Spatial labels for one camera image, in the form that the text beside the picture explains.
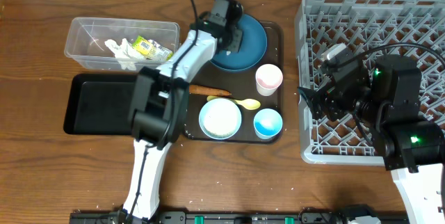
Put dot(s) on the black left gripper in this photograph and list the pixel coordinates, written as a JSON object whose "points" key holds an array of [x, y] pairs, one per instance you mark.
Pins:
{"points": [[236, 46]]}

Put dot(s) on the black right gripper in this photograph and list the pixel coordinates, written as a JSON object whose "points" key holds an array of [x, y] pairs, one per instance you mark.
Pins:
{"points": [[328, 98]]}

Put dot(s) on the pink cup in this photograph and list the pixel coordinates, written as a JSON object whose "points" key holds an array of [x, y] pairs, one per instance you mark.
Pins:
{"points": [[268, 78]]}

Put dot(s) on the orange carrot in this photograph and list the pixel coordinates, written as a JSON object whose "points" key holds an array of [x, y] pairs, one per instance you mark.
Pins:
{"points": [[202, 90]]}

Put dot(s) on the green snack wrapper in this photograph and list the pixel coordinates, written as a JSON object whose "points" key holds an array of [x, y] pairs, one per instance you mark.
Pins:
{"points": [[151, 49]]}

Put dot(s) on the light blue rice bowl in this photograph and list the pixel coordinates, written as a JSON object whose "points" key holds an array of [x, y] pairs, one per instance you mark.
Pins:
{"points": [[220, 119]]}

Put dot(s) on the white tissue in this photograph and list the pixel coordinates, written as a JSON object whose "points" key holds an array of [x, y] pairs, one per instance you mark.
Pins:
{"points": [[126, 55]]}

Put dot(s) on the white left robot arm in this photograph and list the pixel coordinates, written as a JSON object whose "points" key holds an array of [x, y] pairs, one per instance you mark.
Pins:
{"points": [[159, 103]]}

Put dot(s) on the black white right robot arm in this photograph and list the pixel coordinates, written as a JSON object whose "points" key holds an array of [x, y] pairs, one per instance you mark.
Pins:
{"points": [[386, 100]]}

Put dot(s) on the grey dishwasher rack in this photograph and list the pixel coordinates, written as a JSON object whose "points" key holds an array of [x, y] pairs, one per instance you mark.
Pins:
{"points": [[361, 25]]}

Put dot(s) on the black waste tray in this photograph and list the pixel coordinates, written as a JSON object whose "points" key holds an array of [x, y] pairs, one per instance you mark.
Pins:
{"points": [[99, 104]]}

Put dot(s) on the dark blue plate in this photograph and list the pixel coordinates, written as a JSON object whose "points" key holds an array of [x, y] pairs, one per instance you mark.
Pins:
{"points": [[253, 47]]}

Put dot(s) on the small blue cup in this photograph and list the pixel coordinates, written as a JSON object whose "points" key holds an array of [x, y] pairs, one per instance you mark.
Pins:
{"points": [[267, 123]]}

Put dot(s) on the dark brown serving tray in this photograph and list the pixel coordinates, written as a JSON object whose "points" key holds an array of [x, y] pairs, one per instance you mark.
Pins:
{"points": [[241, 85]]}

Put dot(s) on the yellow plastic spoon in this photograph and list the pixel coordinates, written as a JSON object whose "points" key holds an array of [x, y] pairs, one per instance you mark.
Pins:
{"points": [[249, 104]]}

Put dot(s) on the clear plastic bin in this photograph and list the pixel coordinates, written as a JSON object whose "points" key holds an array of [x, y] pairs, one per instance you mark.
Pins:
{"points": [[86, 37]]}

